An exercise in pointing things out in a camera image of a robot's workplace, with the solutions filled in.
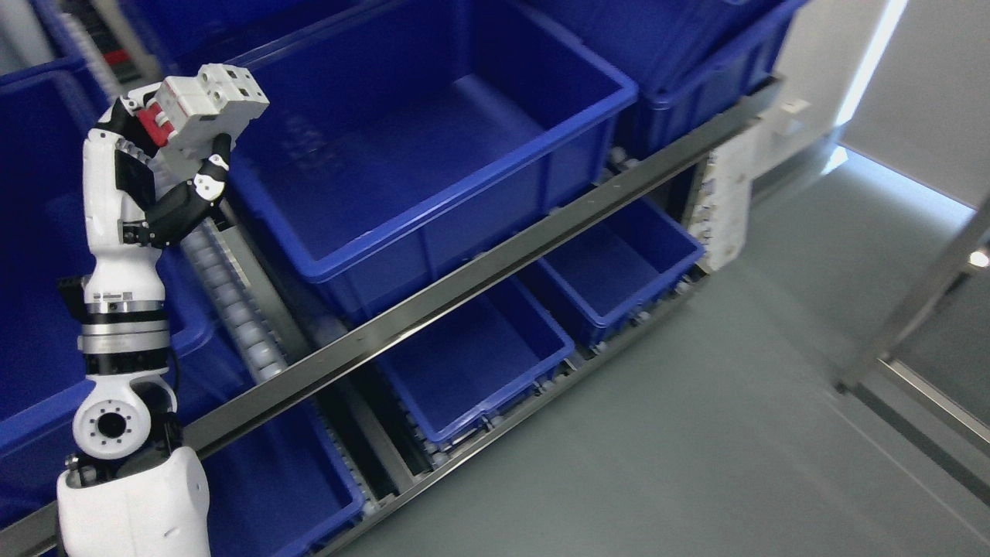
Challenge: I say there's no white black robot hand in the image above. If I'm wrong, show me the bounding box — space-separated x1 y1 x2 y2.
81 81 236 315

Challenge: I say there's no grey red circuit breaker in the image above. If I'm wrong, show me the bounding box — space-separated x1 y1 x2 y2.
137 63 270 159

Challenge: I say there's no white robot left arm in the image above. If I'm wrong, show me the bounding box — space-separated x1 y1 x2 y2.
56 292 211 556

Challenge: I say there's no white roller track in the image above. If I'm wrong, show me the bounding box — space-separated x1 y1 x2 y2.
181 218 288 384

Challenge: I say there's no large blue bin centre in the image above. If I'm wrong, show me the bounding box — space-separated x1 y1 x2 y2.
232 1 639 322

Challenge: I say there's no blue bin lower left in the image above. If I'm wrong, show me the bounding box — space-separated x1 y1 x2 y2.
0 387 366 557

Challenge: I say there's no blue bin lower middle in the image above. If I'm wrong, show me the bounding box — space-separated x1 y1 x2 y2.
375 278 574 446

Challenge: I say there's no blue bin lower right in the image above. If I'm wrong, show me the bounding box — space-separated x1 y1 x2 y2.
517 200 705 348

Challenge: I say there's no blue bin upper right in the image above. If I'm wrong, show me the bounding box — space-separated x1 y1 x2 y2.
533 1 805 159

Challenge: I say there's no stainless steel table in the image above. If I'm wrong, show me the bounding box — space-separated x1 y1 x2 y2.
835 200 989 504

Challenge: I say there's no metal shelf rail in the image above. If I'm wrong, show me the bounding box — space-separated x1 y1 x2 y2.
0 73 786 557

